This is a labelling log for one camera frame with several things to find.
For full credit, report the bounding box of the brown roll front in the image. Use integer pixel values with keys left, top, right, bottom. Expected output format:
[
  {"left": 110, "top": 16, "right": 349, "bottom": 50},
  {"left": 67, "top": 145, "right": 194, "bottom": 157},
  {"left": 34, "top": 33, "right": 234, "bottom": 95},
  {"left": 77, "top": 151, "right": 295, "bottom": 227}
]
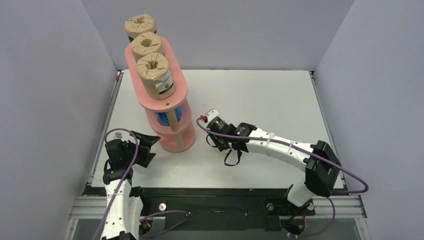
[{"left": 130, "top": 31, "right": 165, "bottom": 62}]

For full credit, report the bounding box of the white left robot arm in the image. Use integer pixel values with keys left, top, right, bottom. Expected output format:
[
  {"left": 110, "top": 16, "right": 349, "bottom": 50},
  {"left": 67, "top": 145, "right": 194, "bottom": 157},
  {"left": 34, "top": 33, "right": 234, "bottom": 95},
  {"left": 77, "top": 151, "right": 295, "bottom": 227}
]
[{"left": 96, "top": 131, "right": 160, "bottom": 240}]

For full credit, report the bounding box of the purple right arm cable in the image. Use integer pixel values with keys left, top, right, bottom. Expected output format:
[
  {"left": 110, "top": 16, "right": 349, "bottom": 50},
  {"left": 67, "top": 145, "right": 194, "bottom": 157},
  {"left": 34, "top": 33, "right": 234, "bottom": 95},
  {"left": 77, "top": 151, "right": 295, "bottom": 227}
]
[{"left": 196, "top": 117, "right": 370, "bottom": 239}]

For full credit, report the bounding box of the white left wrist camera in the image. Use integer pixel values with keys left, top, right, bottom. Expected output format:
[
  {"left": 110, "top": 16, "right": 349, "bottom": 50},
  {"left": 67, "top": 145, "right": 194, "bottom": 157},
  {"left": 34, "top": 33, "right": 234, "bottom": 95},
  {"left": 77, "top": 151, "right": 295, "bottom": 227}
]
[{"left": 113, "top": 132, "right": 123, "bottom": 139}]

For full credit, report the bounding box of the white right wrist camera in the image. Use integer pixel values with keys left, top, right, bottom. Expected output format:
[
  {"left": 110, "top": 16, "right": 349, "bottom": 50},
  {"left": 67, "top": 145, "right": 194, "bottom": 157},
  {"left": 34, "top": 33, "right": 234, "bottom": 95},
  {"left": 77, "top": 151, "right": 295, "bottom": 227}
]
[{"left": 200, "top": 109, "right": 220, "bottom": 123}]

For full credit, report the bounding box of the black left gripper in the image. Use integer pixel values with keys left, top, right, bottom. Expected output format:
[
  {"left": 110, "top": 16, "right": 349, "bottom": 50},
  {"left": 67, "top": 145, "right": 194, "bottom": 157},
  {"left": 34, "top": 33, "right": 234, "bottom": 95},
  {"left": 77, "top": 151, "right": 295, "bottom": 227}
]
[{"left": 124, "top": 131, "right": 160, "bottom": 167}]

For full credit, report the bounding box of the pink three-tier shelf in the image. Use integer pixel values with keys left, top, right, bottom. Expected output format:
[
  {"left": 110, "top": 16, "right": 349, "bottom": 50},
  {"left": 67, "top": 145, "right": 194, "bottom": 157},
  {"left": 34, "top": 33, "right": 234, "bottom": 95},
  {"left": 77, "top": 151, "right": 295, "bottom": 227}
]
[{"left": 125, "top": 37, "right": 196, "bottom": 153}]

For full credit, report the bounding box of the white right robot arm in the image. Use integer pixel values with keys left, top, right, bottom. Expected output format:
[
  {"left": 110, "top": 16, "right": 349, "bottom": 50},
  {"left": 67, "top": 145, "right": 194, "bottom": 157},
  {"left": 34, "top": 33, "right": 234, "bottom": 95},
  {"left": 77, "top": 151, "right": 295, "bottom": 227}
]
[{"left": 205, "top": 116, "right": 340, "bottom": 214}]

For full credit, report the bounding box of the brown paper roll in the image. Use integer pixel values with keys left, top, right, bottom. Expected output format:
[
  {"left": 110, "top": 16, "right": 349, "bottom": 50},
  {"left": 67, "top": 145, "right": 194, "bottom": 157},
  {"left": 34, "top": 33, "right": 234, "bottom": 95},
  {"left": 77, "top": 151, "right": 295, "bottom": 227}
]
[{"left": 124, "top": 13, "right": 157, "bottom": 42}]

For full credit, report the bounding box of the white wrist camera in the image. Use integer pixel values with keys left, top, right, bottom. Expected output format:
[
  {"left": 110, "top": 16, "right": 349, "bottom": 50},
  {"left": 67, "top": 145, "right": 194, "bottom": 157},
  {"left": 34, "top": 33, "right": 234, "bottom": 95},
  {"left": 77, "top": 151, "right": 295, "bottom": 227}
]
[
  {"left": 200, "top": 109, "right": 220, "bottom": 123},
  {"left": 113, "top": 132, "right": 123, "bottom": 139}
]

